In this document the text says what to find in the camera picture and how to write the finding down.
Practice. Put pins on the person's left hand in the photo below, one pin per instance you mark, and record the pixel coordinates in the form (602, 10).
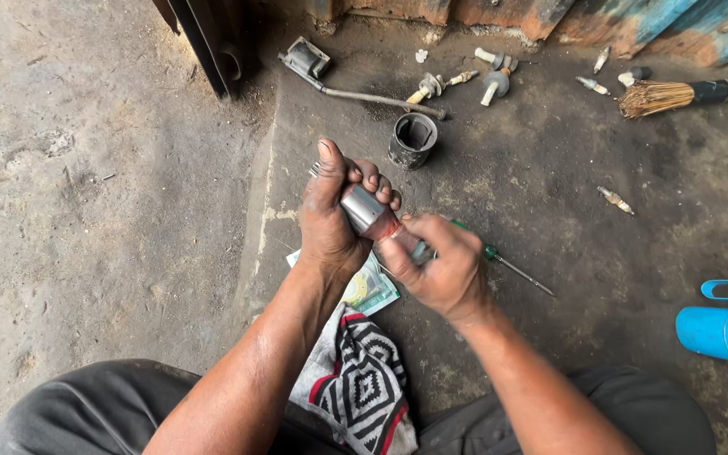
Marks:
(326, 221)

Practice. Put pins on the person's right hand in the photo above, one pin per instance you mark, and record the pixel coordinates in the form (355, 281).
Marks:
(449, 272)

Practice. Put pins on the metal armature with copper winding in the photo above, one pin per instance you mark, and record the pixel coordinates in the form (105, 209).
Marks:
(373, 218)

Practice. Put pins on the green printed packet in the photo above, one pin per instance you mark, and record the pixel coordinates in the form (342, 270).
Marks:
(370, 290)

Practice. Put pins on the black metal cylinder housing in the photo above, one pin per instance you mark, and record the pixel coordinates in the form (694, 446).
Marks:
(412, 140)

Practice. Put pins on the patterned black white red cloth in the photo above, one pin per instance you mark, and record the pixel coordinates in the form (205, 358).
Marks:
(357, 385)

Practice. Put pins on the spark plug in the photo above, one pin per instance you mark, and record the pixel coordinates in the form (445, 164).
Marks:
(591, 85)
(462, 78)
(615, 199)
(601, 59)

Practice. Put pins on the small white plastic piece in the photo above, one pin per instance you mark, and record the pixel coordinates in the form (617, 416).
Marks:
(421, 55)

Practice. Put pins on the grey spark plug cap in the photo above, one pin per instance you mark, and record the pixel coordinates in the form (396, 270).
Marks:
(495, 85)
(497, 59)

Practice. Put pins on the white grey plug cap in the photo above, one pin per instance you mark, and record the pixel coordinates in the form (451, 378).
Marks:
(633, 76)

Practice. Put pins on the rusty blue metal structure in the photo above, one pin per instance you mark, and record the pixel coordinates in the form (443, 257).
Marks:
(560, 22)

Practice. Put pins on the person's grey trousers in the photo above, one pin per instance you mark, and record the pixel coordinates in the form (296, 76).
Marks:
(117, 411)

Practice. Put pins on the blue plastic jug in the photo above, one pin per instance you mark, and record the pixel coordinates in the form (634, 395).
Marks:
(727, 328)

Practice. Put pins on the straw broom with black band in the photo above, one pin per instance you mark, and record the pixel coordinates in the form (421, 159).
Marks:
(686, 95)

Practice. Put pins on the dark metal frame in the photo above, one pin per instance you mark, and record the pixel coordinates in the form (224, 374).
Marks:
(206, 44)

